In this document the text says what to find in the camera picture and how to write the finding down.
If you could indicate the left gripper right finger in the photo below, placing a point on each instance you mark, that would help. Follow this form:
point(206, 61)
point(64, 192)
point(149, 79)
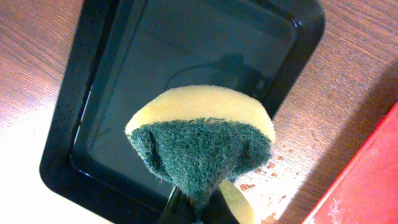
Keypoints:
point(217, 210)

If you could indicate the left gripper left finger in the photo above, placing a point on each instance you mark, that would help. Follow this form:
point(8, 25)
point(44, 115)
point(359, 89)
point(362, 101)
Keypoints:
point(180, 209)

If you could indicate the green yellow sponge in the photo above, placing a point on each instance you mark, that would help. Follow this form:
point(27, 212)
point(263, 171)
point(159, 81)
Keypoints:
point(201, 137)

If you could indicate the red plastic tray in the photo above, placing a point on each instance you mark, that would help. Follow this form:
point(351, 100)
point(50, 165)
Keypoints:
point(366, 190)

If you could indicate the black plastic tray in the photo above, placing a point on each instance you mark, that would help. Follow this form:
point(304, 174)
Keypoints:
point(125, 53)

